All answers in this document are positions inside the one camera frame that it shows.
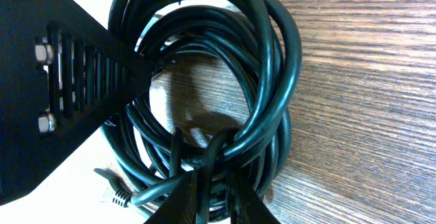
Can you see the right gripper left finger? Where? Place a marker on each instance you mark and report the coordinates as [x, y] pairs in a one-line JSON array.
[[62, 76]]

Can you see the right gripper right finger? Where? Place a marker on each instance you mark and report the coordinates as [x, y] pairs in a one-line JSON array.
[[243, 204]]

